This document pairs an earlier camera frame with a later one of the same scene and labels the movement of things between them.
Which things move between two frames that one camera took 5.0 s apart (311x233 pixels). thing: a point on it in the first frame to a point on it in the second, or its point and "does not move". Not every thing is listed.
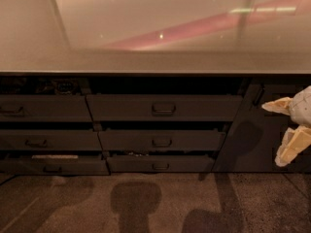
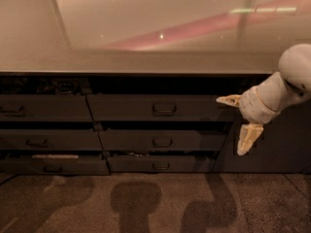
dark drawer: [50, 140] does not move
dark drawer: [161, 108] does not move
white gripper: [301, 108] to [252, 107]
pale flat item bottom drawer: [54, 156] does not move
